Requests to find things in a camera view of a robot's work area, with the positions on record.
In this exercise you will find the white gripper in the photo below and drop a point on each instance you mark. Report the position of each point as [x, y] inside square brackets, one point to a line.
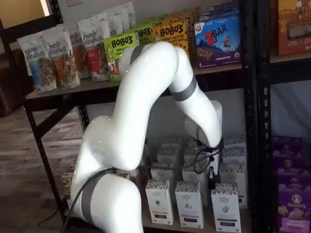
[216, 160]

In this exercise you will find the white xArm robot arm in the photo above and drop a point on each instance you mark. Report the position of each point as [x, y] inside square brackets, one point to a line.
[145, 85]

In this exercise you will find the white leaf-print pantry box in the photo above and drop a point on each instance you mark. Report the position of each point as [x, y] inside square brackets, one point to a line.
[233, 157]
[160, 174]
[189, 156]
[194, 143]
[167, 156]
[171, 142]
[234, 142]
[233, 174]
[188, 175]

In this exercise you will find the white box green strip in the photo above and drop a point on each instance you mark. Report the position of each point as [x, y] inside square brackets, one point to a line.
[226, 208]

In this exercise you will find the white box pink strip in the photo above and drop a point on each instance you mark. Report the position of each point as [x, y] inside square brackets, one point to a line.
[189, 204]

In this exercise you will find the white box yellow strip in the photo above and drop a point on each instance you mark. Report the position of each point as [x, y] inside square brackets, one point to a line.
[159, 201]

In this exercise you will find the purple Annie's box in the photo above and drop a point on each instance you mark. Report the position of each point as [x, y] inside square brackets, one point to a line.
[294, 170]
[288, 148]
[295, 208]

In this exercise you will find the black metal shelf unit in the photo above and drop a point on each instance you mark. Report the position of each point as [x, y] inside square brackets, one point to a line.
[291, 72]
[60, 103]

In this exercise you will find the purple Zbar box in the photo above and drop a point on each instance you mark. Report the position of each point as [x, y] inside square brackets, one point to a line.
[218, 43]
[218, 11]

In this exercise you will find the yellow Bobo's peanut butter box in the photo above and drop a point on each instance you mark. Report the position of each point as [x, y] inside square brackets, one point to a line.
[170, 31]
[179, 19]

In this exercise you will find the green Bobo's apple pie box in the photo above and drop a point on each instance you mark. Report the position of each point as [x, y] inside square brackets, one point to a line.
[150, 21]
[144, 34]
[111, 55]

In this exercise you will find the orange Annie's box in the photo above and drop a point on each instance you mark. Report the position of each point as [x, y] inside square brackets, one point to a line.
[294, 29]

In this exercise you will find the red-label granola bag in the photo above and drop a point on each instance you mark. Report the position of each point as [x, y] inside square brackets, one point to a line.
[94, 48]

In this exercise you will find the white granola bag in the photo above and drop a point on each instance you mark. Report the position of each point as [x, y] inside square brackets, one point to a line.
[114, 24]
[128, 14]

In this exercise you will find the Purely Elizabeth granola bag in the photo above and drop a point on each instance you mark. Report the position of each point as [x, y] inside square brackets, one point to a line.
[80, 55]

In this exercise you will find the orange-label granola bag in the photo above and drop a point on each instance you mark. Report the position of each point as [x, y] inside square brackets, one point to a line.
[63, 65]

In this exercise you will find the blue-label granola bag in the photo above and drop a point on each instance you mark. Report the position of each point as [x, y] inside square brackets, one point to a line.
[34, 55]

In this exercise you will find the brown leather sofa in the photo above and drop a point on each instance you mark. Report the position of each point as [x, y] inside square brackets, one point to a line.
[12, 92]

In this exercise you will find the white wall plate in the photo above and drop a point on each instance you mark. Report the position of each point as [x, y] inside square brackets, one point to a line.
[75, 3]

